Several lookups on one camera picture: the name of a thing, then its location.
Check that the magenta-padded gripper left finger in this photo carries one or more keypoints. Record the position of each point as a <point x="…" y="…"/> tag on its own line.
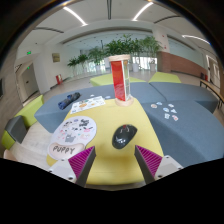
<point x="63" y="168"/>

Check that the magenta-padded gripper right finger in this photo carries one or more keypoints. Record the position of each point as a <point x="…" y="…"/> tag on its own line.
<point x="166" y="166"/>

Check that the black computer mouse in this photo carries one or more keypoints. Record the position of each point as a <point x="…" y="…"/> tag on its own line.
<point x="124" y="138"/>

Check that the white puppy print mouse pad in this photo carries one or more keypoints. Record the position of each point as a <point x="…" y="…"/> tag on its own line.
<point x="71" y="133"/>

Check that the large grey upholstered bench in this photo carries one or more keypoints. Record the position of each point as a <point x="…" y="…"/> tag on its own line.
<point x="193" y="136"/>

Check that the group of small stickers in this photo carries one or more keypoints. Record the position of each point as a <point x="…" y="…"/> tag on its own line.
<point x="166" y="116"/>
<point x="107" y="97"/>

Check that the beige stool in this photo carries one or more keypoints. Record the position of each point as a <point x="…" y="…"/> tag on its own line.
<point x="9" y="155"/>

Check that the long grey upholstered bench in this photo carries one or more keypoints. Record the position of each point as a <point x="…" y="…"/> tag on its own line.
<point x="50" y="113"/>

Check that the dark grey stool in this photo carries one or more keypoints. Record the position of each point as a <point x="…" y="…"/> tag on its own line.
<point x="16" y="128"/>

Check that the lime green corner seat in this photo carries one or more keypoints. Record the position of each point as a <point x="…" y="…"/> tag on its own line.
<point x="31" y="111"/>

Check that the white sticker sheet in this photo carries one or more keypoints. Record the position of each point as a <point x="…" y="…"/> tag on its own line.
<point x="87" y="104"/>

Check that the red fire extinguisher box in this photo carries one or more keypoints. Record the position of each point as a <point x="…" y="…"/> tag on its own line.
<point x="59" y="79"/>

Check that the lime green upholstered bench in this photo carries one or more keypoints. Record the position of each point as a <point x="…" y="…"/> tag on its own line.
<point x="165" y="77"/>
<point x="103" y="80"/>

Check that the wooden slat bench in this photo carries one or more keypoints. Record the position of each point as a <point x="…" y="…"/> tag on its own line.
<point x="210" y="87"/>

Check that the red lantern with wooden ends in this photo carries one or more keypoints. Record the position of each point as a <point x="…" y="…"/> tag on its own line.
<point x="119" y="80"/>

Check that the green exit sign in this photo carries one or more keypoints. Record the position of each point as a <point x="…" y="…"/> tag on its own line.
<point x="29" y="52"/>

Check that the group of potted green plants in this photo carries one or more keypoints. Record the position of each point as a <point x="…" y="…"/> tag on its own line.
<point x="123" y="46"/>

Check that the group of ceiling strip lights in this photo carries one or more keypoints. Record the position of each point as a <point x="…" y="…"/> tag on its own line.
<point x="76" y="16"/>

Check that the framed wall plaque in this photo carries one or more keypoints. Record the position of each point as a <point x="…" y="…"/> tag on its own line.
<point x="56" y="57"/>

